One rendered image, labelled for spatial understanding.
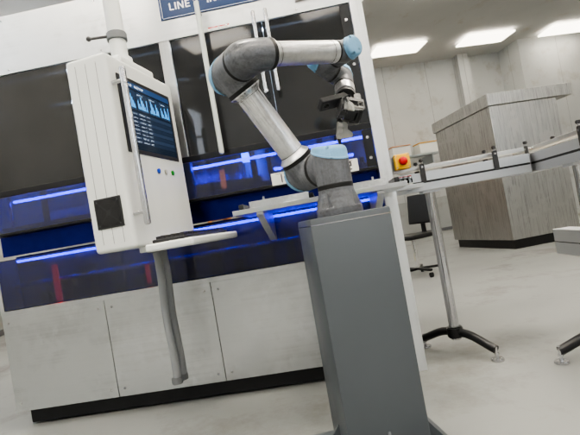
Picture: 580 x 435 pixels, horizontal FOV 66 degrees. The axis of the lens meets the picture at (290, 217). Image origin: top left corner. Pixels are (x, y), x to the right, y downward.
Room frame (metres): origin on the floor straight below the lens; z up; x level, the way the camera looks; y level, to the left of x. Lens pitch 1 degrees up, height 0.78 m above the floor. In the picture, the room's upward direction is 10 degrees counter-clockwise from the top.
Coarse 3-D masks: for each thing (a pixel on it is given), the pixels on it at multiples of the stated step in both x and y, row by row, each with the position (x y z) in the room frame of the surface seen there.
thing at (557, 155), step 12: (576, 120) 1.77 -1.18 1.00; (576, 132) 1.85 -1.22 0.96; (540, 144) 2.16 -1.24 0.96; (552, 144) 2.17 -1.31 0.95; (564, 144) 1.91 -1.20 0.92; (576, 144) 1.83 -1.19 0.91; (540, 156) 2.13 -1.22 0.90; (552, 156) 2.02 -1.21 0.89; (564, 156) 1.92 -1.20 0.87; (576, 156) 1.84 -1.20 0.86; (540, 168) 2.15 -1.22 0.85
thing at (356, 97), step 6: (342, 90) 1.62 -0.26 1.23; (348, 90) 1.62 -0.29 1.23; (348, 96) 1.64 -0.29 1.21; (354, 96) 1.62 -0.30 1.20; (360, 96) 1.63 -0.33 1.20; (342, 102) 1.56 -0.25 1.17; (354, 102) 1.58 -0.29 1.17; (360, 102) 1.61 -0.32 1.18; (342, 108) 1.56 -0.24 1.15; (354, 108) 1.56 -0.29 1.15; (360, 108) 1.56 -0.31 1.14; (342, 114) 1.58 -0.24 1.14; (348, 114) 1.58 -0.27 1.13; (354, 114) 1.58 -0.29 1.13; (360, 114) 1.58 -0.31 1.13; (348, 120) 1.60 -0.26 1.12; (354, 120) 1.60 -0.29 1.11
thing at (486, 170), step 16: (464, 160) 2.25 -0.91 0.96; (496, 160) 2.21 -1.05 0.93; (512, 160) 2.21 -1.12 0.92; (528, 160) 2.21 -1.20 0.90; (400, 176) 2.25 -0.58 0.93; (416, 176) 2.25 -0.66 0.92; (432, 176) 2.24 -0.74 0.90; (448, 176) 2.23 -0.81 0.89; (464, 176) 2.23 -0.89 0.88; (480, 176) 2.22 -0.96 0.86; (496, 176) 2.22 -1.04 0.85; (400, 192) 2.25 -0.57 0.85
